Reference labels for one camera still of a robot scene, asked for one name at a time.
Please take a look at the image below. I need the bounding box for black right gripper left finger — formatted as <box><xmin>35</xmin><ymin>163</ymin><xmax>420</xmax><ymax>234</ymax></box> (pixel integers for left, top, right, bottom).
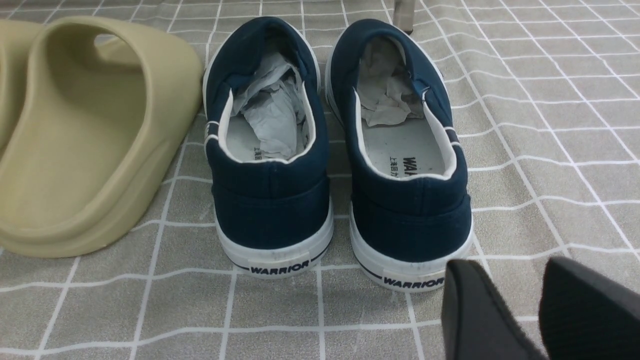
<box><xmin>441</xmin><ymin>259</ymin><xmax>546</xmax><ymax>360</ymax></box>

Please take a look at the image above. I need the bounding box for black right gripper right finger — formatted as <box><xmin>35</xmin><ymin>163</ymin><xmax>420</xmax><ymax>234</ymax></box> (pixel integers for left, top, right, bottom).
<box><xmin>538</xmin><ymin>256</ymin><xmax>640</xmax><ymax>360</ymax></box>

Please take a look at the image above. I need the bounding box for navy slip-on shoe right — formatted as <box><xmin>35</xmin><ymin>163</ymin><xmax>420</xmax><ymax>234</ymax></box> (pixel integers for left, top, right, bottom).
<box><xmin>325</xmin><ymin>18</ymin><xmax>474</xmax><ymax>293</ymax></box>

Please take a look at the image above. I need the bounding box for navy slip-on shoe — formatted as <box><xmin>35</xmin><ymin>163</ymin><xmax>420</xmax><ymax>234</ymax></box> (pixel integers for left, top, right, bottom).
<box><xmin>325</xmin><ymin>18</ymin><xmax>474</xmax><ymax>293</ymax></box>
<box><xmin>202</xmin><ymin>16</ymin><xmax>334</xmax><ymax>280</ymax></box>

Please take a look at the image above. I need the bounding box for navy slip-on shoe left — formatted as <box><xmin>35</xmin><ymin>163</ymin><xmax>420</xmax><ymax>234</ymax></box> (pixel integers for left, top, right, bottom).
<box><xmin>202</xmin><ymin>16</ymin><xmax>334</xmax><ymax>280</ymax></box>

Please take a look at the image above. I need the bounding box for olive foam slide right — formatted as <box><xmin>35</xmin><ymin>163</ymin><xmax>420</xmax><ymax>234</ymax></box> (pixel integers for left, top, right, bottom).
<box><xmin>1</xmin><ymin>15</ymin><xmax>204</xmax><ymax>258</ymax></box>

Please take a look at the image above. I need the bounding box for olive foam slide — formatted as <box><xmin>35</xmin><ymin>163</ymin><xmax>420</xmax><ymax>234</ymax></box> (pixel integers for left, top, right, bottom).
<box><xmin>0</xmin><ymin>19</ymin><xmax>44</xmax><ymax>155</ymax></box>
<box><xmin>1</xmin><ymin>15</ymin><xmax>204</xmax><ymax>258</ymax></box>

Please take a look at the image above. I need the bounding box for olive foam slide left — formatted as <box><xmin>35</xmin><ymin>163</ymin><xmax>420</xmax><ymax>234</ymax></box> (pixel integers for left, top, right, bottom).
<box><xmin>0</xmin><ymin>19</ymin><xmax>44</xmax><ymax>155</ymax></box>

